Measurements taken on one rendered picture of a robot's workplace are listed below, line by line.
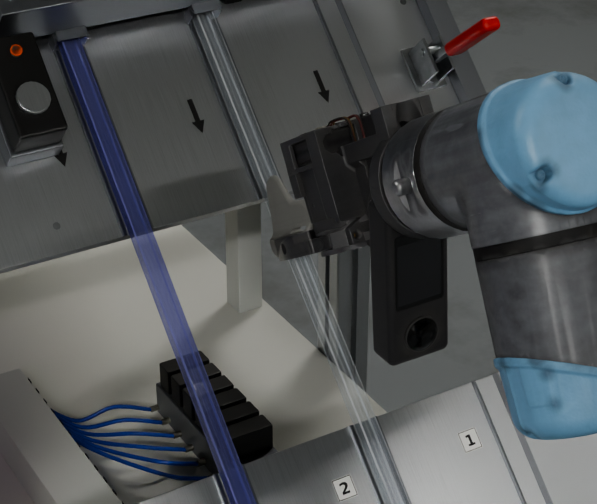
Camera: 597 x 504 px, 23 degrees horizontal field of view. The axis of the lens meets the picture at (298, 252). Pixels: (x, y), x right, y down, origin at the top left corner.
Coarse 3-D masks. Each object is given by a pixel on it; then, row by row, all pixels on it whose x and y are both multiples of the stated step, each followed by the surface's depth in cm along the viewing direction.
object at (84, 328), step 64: (64, 256) 173; (128, 256) 173; (192, 256) 173; (0, 320) 161; (64, 320) 161; (128, 320) 161; (192, 320) 161; (256, 320) 161; (64, 384) 150; (128, 384) 150; (256, 384) 150; (320, 384) 150; (128, 448) 141
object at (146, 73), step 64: (256, 0) 114; (320, 0) 116; (384, 0) 118; (64, 64) 106; (128, 64) 108; (192, 64) 110; (256, 64) 112; (320, 64) 114; (384, 64) 116; (128, 128) 106; (192, 128) 108; (0, 192) 101; (64, 192) 103; (192, 192) 106; (256, 192) 108; (0, 256) 100
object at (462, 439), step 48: (480, 384) 110; (336, 432) 104; (384, 432) 106; (432, 432) 107; (480, 432) 109; (288, 480) 102; (336, 480) 103; (432, 480) 106; (480, 480) 107; (528, 480) 109; (576, 480) 110
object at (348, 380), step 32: (224, 64) 110; (224, 96) 110; (256, 128) 109; (256, 160) 108; (320, 288) 106; (320, 320) 106; (352, 384) 105; (352, 416) 105; (384, 448) 104; (384, 480) 103
